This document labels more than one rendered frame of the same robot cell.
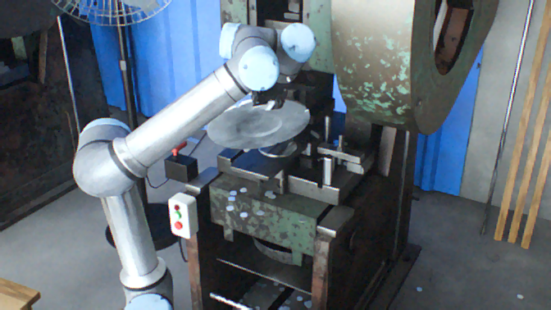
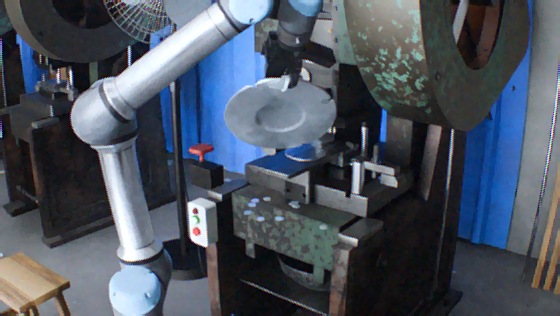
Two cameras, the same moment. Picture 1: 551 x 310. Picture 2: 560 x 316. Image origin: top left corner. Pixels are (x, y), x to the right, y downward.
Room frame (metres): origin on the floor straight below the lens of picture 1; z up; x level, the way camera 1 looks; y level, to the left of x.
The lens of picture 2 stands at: (0.03, -0.18, 1.32)
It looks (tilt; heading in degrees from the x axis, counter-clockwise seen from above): 19 degrees down; 9
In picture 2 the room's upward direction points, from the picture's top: straight up
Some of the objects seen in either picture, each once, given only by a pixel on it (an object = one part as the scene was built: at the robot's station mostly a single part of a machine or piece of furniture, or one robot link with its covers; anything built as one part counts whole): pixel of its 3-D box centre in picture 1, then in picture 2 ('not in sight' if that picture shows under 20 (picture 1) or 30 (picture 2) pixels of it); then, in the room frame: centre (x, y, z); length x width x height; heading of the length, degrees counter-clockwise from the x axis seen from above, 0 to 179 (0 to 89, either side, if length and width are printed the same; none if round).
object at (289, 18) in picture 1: (291, 61); (324, 62); (1.69, -0.05, 1.04); 0.17 x 0.15 x 0.30; 150
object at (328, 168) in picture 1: (328, 168); (357, 175); (1.53, -0.16, 0.75); 0.03 x 0.03 x 0.10; 60
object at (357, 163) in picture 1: (343, 150); (378, 161); (1.64, -0.22, 0.76); 0.17 x 0.06 x 0.10; 60
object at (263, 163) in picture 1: (270, 171); (296, 178); (1.57, 0.01, 0.72); 0.25 x 0.14 x 0.14; 150
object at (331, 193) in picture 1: (296, 160); (330, 175); (1.73, -0.07, 0.67); 0.45 x 0.30 x 0.06; 60
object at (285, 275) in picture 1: (296, 245); (327, 274); (1.73, -0.08, 0.31); 0.43 x 0.42 x 0.01; 60
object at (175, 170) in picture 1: (183, 181); (207, 190); (1.68, 0.31, 0.62); 0.10 x 0.06 x 0.20; 60
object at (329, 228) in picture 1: (380, 216); (417, 244); (1.71, -0.37, 0.45); 0.92 x 0.12 x 0.90; 150
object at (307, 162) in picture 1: (297, 147); (331, 161); (1.73, -0.07, 0.72); 0.20 x 0.16 x 0.03; 60
